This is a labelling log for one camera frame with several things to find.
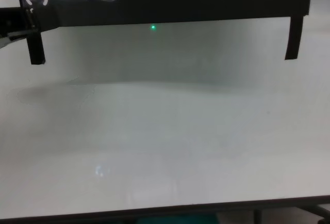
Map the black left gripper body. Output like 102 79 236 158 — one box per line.
0 7 33 49

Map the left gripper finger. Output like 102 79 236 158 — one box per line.
25 5 60 35

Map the black robot print poster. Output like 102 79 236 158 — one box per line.
15 0 313 28

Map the black table frame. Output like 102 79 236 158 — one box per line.
0 195 330 224

